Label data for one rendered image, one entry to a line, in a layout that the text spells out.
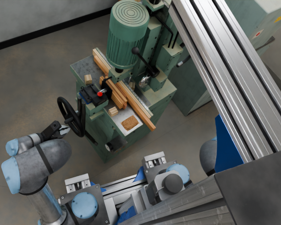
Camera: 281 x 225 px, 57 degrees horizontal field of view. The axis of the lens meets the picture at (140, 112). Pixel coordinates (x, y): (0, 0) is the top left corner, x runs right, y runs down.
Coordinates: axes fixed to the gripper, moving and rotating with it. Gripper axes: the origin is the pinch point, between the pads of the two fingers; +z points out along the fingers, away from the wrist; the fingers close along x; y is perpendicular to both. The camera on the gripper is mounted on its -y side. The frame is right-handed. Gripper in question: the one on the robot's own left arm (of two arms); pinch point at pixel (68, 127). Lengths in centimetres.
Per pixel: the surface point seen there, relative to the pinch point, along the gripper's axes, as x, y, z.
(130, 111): 12.0, -19.5, 30.9
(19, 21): -145, 37, 59
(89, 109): -0.5, -13.7, 9.0
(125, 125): 18.3, -16.0, 22.6
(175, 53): 10, -66, 31
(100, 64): -24.6, -24.2, 31.3
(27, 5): -144, 18, 60
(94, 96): -4.3, -20.1, 12.1
